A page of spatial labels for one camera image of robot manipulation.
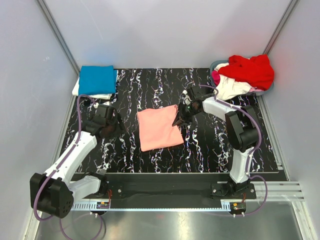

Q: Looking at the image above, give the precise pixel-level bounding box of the magenta garment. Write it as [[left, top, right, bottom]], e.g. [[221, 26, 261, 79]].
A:
[[211, 70, 221, 87]]

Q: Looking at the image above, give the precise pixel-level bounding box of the white crumpled t shirt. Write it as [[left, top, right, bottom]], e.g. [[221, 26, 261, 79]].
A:
[[214, 63, 252, 101]]

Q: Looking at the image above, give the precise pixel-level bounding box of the aluminium rail frame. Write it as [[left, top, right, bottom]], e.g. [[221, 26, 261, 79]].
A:
[[70, 182, 304, 215]]

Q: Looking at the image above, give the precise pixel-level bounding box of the black marble pattern mat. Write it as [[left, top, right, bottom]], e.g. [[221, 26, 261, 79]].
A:
[[59, 67, 280, 174]]

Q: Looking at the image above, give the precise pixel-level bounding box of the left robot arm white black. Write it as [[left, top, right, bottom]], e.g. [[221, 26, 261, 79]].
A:
[[29, 104, 125, 221]]

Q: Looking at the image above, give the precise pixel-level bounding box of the red t shirt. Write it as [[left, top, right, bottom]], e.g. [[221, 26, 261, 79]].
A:
[[217, 54, 275, 91]]

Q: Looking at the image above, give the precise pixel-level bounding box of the grey blue laundry basket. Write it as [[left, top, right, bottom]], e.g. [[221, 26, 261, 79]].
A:
[[209, 60, 275, 96]]

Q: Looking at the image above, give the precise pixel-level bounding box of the black mounting base plate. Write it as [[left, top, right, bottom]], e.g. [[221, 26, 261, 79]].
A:
[[72, 172, 290, 210]]

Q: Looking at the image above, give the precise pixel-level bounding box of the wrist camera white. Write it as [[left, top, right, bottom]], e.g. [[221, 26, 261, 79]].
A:
[[181, 90, 191, 105], [93, 103, 100, 110]]

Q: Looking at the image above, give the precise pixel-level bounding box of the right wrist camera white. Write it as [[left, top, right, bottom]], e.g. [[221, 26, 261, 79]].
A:
[[181, 90, 191, 105]]

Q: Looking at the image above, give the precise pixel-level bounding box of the folded blue t shirt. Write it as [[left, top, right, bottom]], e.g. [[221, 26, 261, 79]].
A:
[[78, 65, 118, 96]]

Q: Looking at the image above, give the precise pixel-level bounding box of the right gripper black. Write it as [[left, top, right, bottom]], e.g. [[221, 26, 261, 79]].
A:
[[172, 102, 200, 128]]

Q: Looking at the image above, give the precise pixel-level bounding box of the folded white t shirt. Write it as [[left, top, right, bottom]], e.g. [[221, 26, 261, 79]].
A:
[[71, 77, 113, 101]]

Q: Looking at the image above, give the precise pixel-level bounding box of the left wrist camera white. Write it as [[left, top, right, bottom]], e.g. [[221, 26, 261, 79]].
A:
[[93, 103, 100, 110]]

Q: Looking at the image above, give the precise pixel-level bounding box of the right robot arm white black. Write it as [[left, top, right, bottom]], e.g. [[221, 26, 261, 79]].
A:
[[172, 85, 262, 199]]

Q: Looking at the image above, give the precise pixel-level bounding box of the salmon pink t shirt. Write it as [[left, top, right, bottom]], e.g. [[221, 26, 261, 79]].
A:
[[137, 105, 184, 152]]

